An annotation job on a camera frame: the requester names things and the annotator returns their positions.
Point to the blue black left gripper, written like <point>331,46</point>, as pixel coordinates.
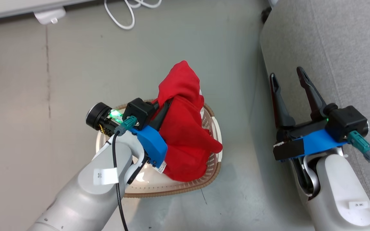
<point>149,144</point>

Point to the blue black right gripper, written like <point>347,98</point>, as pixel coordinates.
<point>316,142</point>

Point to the red clothing with white tag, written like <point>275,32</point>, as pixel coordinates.
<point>185,128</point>

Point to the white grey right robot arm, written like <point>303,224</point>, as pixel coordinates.
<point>339,192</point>

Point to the white paper label right arm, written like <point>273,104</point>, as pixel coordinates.
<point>363,204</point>

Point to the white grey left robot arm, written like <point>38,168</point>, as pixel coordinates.
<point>82,205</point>

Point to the white paper label left arm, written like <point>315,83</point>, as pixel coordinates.
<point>105,176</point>

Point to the cream laundry basket brown rim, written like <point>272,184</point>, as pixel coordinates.
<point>149,185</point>

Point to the grey fabric sofa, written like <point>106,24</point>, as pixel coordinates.
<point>348,48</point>

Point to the white power strip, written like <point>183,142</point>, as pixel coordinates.
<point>48,16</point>

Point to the large white partition panel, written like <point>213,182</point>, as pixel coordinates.
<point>18,8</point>

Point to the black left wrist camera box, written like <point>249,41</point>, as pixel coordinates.
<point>138,110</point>

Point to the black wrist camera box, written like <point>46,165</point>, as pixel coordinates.
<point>138,110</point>
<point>347,122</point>

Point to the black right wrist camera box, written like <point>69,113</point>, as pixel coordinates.
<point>347,122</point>

